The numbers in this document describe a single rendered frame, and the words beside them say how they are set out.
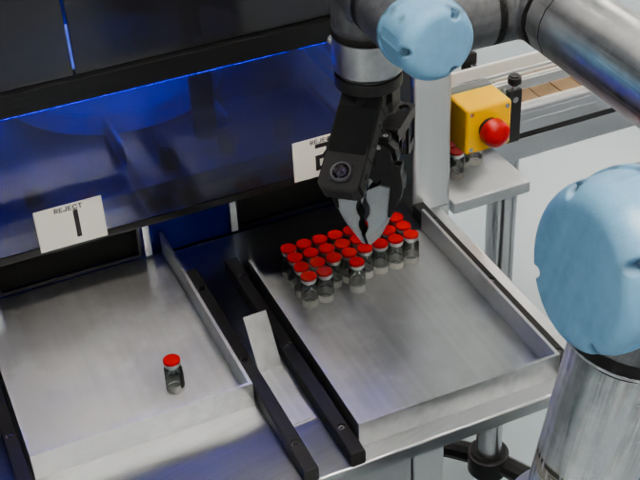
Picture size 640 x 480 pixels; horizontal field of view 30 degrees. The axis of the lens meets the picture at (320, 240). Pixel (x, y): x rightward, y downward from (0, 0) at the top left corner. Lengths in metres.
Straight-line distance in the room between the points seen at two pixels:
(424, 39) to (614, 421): 0.38
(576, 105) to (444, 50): 0.86
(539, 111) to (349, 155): 0.72
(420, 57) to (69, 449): 0.59
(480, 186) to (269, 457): 0.61
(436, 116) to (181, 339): 0.46
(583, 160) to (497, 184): 1.75
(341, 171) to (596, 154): 2.40
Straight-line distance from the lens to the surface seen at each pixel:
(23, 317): 1.60
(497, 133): 1.66
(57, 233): 1.50
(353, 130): 1.22
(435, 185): 1.69
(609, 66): 1.02
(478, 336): 1.49
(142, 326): 1.54
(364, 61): 1.20
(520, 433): 2.63
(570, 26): 1.06
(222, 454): 1.36
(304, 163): 1.57
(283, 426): 1.35
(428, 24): 1.06
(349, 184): 1.19
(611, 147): 3.60
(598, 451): 0.94
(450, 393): 1.37
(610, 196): 0.77
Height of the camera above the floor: 1.85
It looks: 36 degrees down
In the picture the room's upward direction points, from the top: 3 degrees counter-clockwise
